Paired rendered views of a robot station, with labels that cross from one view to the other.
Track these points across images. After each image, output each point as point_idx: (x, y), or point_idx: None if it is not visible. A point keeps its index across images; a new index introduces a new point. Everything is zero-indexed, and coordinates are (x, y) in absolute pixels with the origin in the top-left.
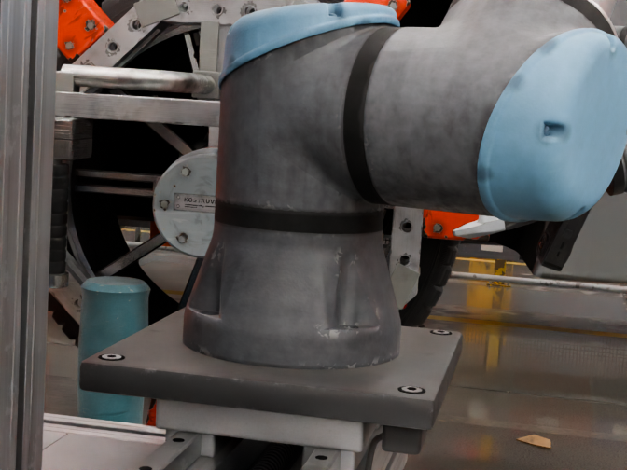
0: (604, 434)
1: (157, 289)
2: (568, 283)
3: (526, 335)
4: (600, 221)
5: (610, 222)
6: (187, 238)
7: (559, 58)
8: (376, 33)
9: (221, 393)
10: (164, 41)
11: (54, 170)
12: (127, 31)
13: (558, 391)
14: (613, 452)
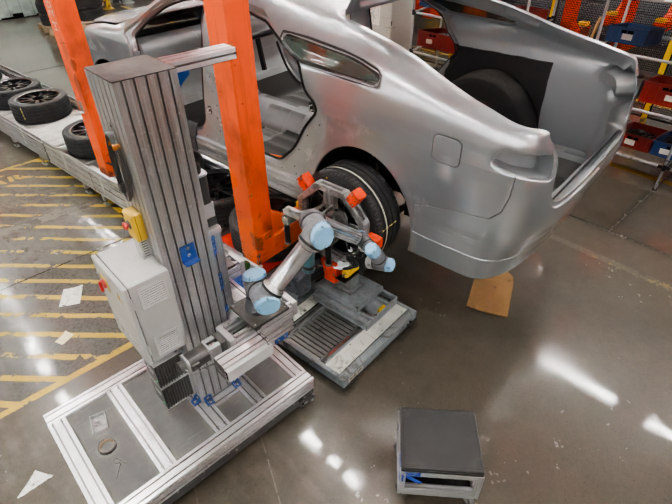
0: (561, 239)
1: None
2: (627, 156)
3: (605, 171)
4: (420, 244)
5: (422, 245)
6: None
7: (258, 302)
8: (253, 283)
9: (239, 316)
10: None
11: (285, 226)
12: (311, 188)
13: (573, 211)
14: (552, 249)
